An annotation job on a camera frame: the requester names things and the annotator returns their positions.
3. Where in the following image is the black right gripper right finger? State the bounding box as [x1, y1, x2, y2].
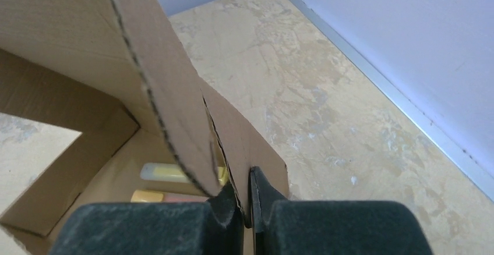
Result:
[250, 167, 432, 254]

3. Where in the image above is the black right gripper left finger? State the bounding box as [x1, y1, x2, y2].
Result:
[49, 183, 244, 254]

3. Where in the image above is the yellow marker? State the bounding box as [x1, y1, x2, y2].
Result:
[139, 162, 228, 186]

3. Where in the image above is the brown cardboard box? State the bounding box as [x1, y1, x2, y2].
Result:
[1, 0, 289, 254]

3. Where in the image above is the orange marker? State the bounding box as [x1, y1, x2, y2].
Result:
[130, 190, 208, 203]

